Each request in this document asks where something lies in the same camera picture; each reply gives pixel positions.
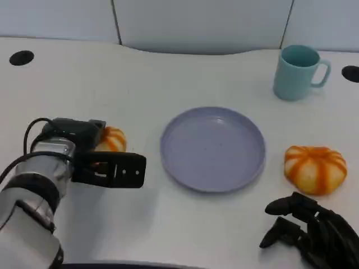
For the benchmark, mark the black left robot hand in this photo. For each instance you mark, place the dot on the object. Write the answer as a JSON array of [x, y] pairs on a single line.
[[75, 131]]

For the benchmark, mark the pale green mug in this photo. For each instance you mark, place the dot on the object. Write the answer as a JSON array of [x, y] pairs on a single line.
[[291, 81]]

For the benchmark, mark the grey partition panel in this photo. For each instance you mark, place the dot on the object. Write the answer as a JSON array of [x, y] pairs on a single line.
[[202, 25], [56, 19], [325, 22]]

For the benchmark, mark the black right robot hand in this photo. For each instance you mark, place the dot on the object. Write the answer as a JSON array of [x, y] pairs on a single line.
[[333, 241]]

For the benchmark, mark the lilac plate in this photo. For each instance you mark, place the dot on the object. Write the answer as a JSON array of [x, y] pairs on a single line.
[[210, 151]]

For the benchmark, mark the orange white toy bread roll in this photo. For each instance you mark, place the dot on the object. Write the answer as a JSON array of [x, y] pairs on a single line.
[[315, 169], [115, 138]]

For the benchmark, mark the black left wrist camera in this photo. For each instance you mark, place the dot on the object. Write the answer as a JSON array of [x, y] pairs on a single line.
[[129, 171]]

